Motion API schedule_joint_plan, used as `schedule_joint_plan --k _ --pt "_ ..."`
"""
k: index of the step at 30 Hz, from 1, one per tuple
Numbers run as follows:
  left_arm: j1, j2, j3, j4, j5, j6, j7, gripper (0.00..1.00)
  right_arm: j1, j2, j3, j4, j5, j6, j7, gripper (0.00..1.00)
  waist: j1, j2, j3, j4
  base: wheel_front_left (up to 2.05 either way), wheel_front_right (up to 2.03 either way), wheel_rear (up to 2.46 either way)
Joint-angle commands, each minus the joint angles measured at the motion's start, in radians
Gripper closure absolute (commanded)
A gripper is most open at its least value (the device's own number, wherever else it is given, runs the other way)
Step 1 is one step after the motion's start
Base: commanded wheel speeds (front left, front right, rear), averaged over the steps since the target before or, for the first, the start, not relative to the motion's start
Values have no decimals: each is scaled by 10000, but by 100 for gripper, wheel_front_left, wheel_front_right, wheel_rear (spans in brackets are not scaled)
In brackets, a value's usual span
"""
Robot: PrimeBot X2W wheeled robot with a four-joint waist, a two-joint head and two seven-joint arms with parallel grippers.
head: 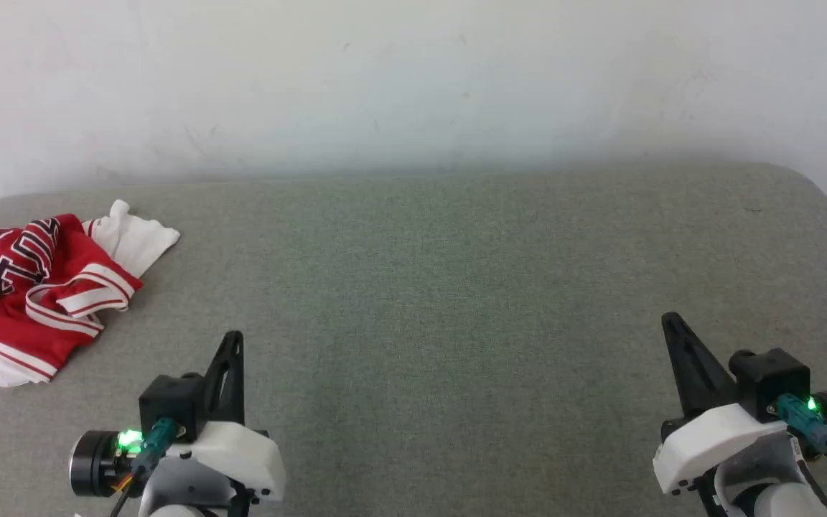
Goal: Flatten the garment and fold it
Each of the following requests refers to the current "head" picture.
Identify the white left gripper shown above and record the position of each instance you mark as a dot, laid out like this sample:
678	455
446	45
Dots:
241	459

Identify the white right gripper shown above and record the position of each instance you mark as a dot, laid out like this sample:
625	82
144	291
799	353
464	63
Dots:
708	438

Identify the red and white jersey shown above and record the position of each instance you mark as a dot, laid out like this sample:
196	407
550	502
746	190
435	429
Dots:
33	301

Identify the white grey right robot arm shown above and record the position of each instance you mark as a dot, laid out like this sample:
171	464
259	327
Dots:
765	474

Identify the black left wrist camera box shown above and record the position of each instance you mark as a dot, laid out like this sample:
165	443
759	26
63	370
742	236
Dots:
169	398

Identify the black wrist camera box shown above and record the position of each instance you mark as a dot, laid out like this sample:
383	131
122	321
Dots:
772	377
169	398

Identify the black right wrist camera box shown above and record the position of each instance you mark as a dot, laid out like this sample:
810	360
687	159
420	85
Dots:
772	377

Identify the teal left camera connector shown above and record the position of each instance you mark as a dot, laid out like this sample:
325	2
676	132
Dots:
156	441

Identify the teal camera connector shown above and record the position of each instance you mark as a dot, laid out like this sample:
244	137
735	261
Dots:
156	441
805	424

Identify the teal right camera connector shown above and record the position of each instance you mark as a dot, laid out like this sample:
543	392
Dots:
805	424

